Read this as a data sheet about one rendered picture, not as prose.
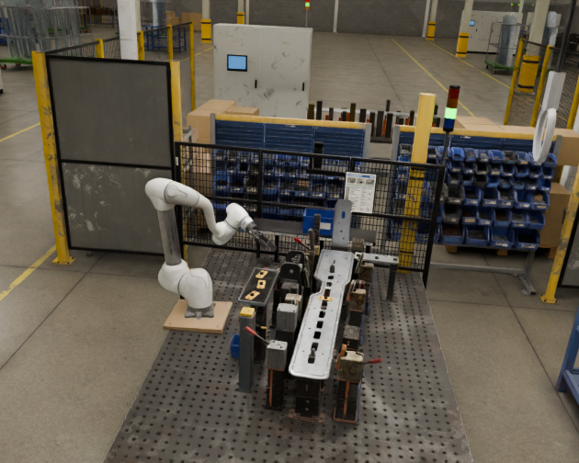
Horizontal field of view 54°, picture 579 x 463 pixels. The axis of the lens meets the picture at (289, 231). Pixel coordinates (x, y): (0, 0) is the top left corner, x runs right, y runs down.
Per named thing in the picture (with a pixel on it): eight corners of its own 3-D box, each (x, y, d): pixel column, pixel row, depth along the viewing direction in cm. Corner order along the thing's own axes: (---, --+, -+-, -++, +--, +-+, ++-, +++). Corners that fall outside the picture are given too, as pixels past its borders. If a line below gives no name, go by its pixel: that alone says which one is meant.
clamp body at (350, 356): (359, 426, 269) (368, 363, 255) (329, 422, 271) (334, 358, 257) (361, 412, 279) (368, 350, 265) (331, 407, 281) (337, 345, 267)
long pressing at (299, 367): (334, 381, 253) (334, 378, 253) (284, 374, 257) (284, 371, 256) (355, 253, 379) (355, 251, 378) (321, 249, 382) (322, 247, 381)
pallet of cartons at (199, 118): (246, 197, 759) (247, 118, 718) (187, 191, 768) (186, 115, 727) (262, 171, 869) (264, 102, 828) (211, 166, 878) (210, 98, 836)
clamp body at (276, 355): (283, 413, 275) (287, 352, 260) (261, 410, 276) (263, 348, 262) (287, 400, 283) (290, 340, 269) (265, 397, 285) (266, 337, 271)
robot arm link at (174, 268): (179, 301, 353) (155, 291, 365) (198, 289, 365) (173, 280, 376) (162, 186, 319) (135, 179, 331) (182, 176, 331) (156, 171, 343)
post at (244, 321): (251, 393, 287) (253, 319, 270) (236, 391, 288) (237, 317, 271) (255, 384, 294) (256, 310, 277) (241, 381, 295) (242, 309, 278)
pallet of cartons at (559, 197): (532, 230, 696) (557, 120, 643) (557, 258, 622) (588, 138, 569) (434, 224, 699) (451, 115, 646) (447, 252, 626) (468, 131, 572)
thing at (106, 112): (193, 268, 563) (187, 59, 484) (189, 275, 550) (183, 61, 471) (62, 257, 570) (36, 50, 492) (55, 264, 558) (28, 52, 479)
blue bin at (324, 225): (345, 237, 392) (346, 220, 387) (301, 232, 395) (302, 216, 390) (346, 228, 407) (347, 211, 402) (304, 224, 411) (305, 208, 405)
